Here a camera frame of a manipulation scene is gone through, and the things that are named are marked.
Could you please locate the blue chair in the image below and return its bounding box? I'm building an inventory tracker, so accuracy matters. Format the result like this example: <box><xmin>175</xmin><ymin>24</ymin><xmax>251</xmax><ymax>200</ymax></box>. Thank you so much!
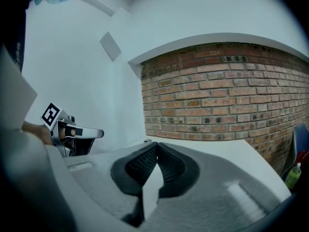
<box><xmin>281</xmin><ymin>123</ymin><xmax>309</xmax><ymax>190</ymax></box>

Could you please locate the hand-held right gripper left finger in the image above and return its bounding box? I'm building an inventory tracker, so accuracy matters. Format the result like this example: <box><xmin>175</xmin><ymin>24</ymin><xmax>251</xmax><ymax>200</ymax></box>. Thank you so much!
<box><xmin>65</xmin><ymin>141</ymin><xmax>159</xmax><ymax>228</ymax></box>

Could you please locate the red bag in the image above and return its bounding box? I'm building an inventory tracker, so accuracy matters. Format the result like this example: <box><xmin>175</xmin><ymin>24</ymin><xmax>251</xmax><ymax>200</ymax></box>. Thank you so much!
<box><xmin>295</xmin><ymin>150</ymin><xmax>309</xmax><ymax>169</ymax></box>

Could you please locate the person's left forearm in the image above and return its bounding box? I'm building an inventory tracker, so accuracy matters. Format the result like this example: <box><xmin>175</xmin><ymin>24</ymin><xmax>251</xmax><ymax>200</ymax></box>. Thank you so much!
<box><xmin>21</xmin><ymin>120</ymin><xmax>54</xmax><ymax>146</ymax></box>

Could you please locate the person's left hand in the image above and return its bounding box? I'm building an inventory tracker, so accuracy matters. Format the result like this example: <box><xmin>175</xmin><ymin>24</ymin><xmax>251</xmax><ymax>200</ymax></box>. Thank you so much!
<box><xmin>58</xmin><ymin>127</ymin><xmax>73</xmax><ymax>145</ymax></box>

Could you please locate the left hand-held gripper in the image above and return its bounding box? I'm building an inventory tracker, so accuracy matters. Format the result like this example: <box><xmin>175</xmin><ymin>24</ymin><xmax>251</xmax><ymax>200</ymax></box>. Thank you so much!
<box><xmin>40</xmin><ymin>102</ymin><xmax>105</xmax><ymax>158</ymax></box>

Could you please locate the person's black t-shirt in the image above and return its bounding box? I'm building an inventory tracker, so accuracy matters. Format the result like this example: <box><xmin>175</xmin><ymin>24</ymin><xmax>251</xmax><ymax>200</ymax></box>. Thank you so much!
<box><xmin>3</xmin><ymin>7</ymin><xmax>27</xmax><ymax>73</ymax></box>

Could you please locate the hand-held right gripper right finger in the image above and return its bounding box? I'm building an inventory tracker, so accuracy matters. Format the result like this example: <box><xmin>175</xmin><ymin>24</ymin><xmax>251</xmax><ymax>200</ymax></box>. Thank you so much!
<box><xmin>144</xmin><ymin>141</ymin><xmax>292</xmax><ymax>232</ymax></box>

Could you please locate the grey square access panel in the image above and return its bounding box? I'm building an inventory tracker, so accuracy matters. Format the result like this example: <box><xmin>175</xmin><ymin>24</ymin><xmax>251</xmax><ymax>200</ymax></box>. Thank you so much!
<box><xmin>99</xmin><ymin>31</ymin><xmax>122</xmax><ymax>62</ymax></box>

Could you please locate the large green bottle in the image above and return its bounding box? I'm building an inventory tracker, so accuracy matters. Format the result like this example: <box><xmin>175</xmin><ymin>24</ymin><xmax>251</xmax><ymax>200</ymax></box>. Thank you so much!
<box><xmin>284</xmin><ymin>162</ymin><xmax>302</xmax><ymax>189</ymax></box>

